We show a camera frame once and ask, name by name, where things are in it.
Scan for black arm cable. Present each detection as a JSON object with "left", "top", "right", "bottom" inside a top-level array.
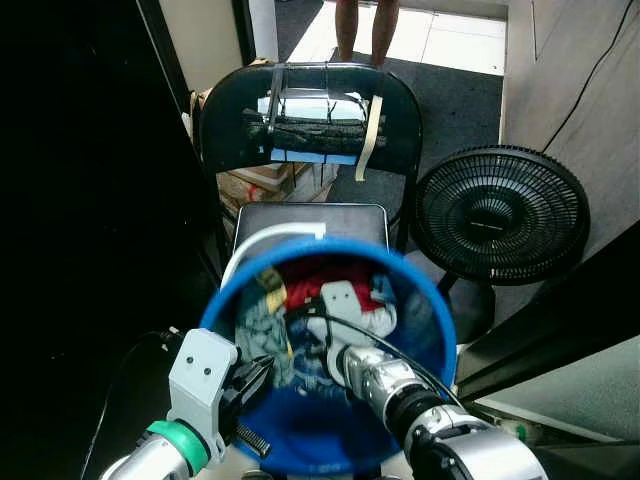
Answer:
[
  {"left": 78, "top": 328, "right": 183, "bottom": 480},
  {"left": 286, "top": 304, "right": 467, "bottom": 409}
]

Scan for black round floor fan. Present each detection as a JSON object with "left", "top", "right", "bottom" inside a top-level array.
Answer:
[{"left": 411, "top": 145, "right": 592, "bottom": 344}]

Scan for yellow patterned garment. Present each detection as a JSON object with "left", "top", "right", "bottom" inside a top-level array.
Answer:
[{"left": 254, "top": 267, "right": 292, "bottom": 313}]

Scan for white bucket handle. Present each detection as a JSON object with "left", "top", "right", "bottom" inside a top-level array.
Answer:
[{"left": 219, "top": 221, "right": 329, "bottom": 287}]

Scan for black wall cable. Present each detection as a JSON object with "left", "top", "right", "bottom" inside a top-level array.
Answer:
[{"left": 540, "top": 0, "right": 640, "bottom": 153}]

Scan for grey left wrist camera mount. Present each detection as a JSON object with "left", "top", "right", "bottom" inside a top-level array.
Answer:
[{"left": 167, "top": 327, "right": 242, "bottom": 463}]

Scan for black plastic chair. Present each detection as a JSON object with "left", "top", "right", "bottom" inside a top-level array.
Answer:
[{"left": 194, "top": 60, "right": 426, "bottom": 263}]

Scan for bare legs of person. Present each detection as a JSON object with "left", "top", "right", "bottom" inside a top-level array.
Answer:
[{"left": 334, "top": 0, "right": 402, "bottom": 69}]

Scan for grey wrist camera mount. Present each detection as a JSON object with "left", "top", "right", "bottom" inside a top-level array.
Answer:
[
  {"left": 319, "top": 281, "right": 363, "bottom": 323},
  {"left": 167, "top": 327, "right": 242, "bottom": 463}
]

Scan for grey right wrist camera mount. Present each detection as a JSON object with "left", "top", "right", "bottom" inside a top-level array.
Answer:
[{"left": 319, "top": 281, "right": 363, "bottom": 323}]

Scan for red garment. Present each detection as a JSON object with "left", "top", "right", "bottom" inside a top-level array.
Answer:
[{"left": 284, "top": 260, "right": 379, "bottom": 307}]

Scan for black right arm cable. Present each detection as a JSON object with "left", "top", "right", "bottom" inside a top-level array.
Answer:
[{"left": 286, "top": 304, "right": 467, "bottom": 409}]

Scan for beige tape strip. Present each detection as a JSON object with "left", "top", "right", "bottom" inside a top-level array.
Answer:
[{"left": 354, "top": 94, "right": 385, "bottom": 183}]

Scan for white garment in bucket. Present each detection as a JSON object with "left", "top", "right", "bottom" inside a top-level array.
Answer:
[{"left": 336, "top": 290, "right": 398, "bottom": 339}]

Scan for light blue patterned garment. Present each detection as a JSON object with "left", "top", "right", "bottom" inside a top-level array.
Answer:
[{"left": 234, "top": 294, "right": 298, "bottom": 389}]

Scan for blue plastic bucket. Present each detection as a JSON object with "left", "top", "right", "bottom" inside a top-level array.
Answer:
[{"left": 199, "top": 236, "right": 459, "bottom": 477}]

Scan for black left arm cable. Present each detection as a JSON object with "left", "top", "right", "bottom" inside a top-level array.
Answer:
[{"left": 78, "top": 328, "right": 183, "bottom": 480}]

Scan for brown cardboard boxes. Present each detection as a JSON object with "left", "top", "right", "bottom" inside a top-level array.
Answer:
[{"left": 214, "top": 163, "right": 342, "bottom": 217}]

